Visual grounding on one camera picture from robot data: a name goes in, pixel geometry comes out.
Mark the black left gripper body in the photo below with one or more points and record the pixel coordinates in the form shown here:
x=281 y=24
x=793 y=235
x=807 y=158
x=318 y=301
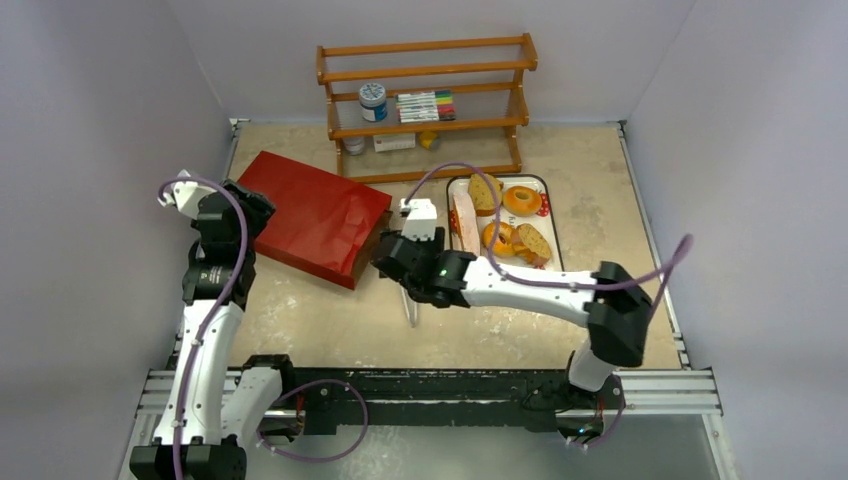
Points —
x=257 y=215

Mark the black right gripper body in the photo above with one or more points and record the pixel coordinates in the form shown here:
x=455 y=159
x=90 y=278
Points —
x=391 y=254

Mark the glazed orange fake pretzel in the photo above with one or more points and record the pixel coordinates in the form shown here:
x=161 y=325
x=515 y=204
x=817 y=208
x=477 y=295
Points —
x=502 y=235

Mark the yellow fake bread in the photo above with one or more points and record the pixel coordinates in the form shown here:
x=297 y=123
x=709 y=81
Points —
x=486 y=193

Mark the red paper bag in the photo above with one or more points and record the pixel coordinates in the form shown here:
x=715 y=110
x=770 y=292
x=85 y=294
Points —
x=324 y=225

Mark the brown seeded bread slice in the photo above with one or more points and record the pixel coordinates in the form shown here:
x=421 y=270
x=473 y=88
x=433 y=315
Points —
x=531 y=245

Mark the orange fake donut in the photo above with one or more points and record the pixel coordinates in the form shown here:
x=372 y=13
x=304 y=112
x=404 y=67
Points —
x=522 y=201

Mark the strawberry print white tray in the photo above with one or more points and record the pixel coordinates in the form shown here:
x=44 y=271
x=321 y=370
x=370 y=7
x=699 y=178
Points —
x=542 y=221

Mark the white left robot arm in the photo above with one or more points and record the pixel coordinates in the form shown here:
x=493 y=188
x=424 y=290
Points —
x=201 y=435

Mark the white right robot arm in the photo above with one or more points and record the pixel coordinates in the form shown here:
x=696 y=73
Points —
x=607 y=302

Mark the small yellow cube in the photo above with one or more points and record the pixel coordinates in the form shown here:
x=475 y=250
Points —
x=429 y=140

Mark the small white box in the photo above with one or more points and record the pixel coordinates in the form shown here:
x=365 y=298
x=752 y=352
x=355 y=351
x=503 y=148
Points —
x=392 y=142

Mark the small white bottle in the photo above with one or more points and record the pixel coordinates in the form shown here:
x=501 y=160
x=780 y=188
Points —
x=354 y=145

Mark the pack of coloured markers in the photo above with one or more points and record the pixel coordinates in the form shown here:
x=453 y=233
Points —
x=426 y=106

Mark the blue label white jar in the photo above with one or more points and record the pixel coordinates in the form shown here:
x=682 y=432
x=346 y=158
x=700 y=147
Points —
x=372 y=99

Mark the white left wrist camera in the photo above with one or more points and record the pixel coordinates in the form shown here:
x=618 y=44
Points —
x=185 y=194

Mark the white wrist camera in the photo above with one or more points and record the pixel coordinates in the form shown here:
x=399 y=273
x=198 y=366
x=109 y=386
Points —
x=185 y=194
x=421 y=218

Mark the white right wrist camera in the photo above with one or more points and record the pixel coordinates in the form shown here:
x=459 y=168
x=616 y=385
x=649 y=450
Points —
x=421 y=218

